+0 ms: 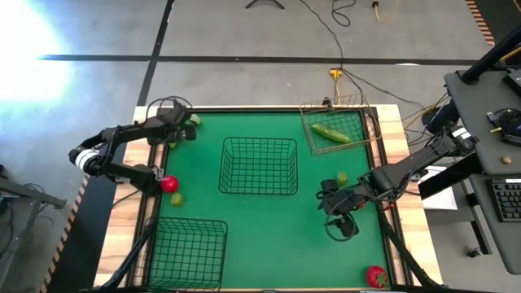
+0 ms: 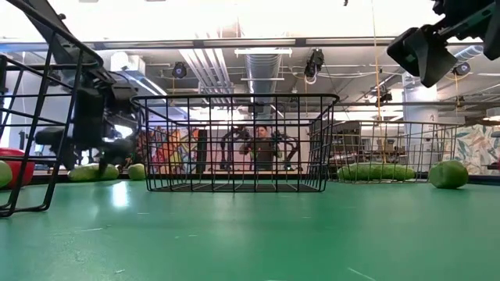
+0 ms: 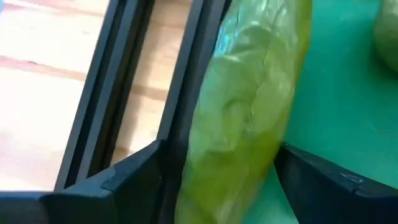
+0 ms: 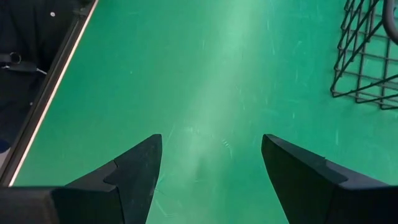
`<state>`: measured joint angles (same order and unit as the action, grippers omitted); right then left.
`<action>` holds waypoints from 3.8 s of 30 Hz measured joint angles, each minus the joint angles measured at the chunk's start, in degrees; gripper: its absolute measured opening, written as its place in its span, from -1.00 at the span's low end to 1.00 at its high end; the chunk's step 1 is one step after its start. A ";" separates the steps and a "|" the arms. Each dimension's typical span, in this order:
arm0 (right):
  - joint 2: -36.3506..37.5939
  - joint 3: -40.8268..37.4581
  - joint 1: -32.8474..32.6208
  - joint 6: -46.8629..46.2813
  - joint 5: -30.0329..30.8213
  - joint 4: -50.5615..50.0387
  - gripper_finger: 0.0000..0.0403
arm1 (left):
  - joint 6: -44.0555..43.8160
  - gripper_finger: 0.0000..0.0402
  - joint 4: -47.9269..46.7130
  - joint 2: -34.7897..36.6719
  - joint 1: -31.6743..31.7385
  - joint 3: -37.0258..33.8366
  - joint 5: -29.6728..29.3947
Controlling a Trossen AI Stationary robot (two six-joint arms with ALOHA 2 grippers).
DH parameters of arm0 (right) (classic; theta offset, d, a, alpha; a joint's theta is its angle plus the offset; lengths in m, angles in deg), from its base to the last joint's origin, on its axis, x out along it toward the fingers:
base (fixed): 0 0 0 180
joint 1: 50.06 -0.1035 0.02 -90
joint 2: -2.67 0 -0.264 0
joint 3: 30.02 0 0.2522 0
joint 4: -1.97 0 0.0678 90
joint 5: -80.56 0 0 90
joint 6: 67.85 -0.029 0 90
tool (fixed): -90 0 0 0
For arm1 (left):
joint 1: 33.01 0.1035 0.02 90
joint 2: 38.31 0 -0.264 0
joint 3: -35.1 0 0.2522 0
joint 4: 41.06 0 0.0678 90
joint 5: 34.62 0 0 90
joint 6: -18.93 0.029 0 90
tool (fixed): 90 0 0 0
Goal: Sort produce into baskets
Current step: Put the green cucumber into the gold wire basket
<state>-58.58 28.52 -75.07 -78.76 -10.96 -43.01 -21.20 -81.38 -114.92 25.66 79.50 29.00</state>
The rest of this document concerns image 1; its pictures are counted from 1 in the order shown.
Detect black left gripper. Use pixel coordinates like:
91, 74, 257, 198
156, 101, 199, 146

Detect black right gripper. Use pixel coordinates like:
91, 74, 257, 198
319, 185, 370, 238

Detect red tomato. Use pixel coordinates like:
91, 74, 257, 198
160, 174, 181, 195
365, 265, 389, 290

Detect green table mat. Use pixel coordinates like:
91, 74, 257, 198
156, 110, 390, 290

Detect white paper sheet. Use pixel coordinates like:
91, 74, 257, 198
421, 165, 459, 212

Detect black desk support bar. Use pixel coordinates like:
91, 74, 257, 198
418, 152, 485, 200

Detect black striped-edge floor mat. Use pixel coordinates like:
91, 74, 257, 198
38, 142, 129, 293
465, 0, 521, 46

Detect grey desk top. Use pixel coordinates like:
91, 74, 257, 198
467, 173, 521, 276
443, 67, 521, 176

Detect black tripod foot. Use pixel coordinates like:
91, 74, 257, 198
244, 0, 286, 11

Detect black keyboard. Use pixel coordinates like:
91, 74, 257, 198
485, 177, 521, 224

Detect grey metal stand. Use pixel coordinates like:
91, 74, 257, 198
0, 162, 68, 293

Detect black headphones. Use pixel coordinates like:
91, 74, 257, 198
487, 107, 521, 147

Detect black round pole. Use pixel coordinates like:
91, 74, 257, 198
461, 24, 521, 85

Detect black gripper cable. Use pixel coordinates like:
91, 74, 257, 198
145, 95, 193, 121
324, 195, 360, 243

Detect black frame strut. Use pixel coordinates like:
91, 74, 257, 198
95, 217, 158, 292
380, 221, 443, 290

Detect black metal table frame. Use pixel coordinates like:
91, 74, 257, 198
125, 106, 408, 292

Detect gold wire basket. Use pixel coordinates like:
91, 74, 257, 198
300, 94, 383, 157

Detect wide black wire basket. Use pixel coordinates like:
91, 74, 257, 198
218, 136, 300, 196

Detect tall black wire basket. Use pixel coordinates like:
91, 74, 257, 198
147, 216, 229, 291

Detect long black floor cable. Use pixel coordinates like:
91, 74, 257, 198
299, 0, 345, 70

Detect looped black floor cable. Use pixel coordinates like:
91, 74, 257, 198
331, 0, 358, 28

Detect yellow floor cable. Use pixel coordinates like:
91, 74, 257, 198
370, 0, 402, 22

